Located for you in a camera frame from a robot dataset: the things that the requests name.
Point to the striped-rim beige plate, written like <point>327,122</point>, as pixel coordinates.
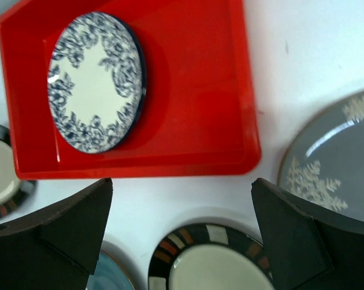
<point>13,191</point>
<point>209,256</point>

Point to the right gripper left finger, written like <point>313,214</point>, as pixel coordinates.
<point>56,247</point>

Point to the blue floral plate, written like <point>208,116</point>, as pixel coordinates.
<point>96,82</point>

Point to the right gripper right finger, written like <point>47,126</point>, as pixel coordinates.
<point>308,246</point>

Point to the red plastic bin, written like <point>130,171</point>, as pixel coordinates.
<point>199,115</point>

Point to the grey deer pattern plate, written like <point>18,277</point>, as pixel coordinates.
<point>325,162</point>

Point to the teal glazed plate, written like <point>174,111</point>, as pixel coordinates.
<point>108,275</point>

